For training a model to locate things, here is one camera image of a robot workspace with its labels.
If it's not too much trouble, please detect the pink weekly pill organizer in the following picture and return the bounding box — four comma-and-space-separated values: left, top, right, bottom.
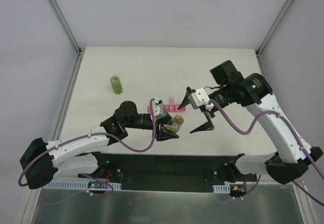
147, 97, 187, 114

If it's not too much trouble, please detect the clear pill bottle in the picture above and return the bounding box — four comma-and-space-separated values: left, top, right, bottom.
165, 117, 182, 133

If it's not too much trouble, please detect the brown bottle cap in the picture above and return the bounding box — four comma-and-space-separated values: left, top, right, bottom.
174, 115, 184, 125

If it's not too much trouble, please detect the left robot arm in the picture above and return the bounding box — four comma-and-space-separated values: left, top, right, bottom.
18, 99, 179, 190

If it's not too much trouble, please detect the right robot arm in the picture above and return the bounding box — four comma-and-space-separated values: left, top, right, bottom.
179, 60, 323, 184

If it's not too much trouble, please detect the green cylindrical bottle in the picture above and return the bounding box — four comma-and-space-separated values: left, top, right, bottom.
110, 76, 123, 95

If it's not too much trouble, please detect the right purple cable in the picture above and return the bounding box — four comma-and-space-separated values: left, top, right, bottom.
211, 100, 324, 207

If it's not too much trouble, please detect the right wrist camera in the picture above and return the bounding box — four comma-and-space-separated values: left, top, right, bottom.
188, 88, 214, 110

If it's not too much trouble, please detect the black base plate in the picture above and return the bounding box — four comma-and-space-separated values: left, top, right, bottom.
77, 154, 262, 192

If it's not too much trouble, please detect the right white cable duct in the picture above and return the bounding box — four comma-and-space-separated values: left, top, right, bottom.
213, 184, 231, 194

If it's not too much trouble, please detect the white cable duct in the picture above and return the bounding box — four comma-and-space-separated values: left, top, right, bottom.
213, 184, 231, 194
43, 180, 122, 191

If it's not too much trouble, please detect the left white cable duct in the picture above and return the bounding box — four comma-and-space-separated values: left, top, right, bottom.
43, 180, 122, 191

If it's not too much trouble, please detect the left aluminium frame post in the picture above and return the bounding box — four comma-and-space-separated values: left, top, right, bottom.
47, 0, 82, 56

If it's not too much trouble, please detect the aluminium frame post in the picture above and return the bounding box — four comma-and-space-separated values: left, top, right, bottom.
256, 0, 295, 58
47, 0, 82, 56

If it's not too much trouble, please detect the right aluminium frame post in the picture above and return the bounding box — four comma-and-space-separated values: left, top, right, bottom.
256, 0, 295, 58

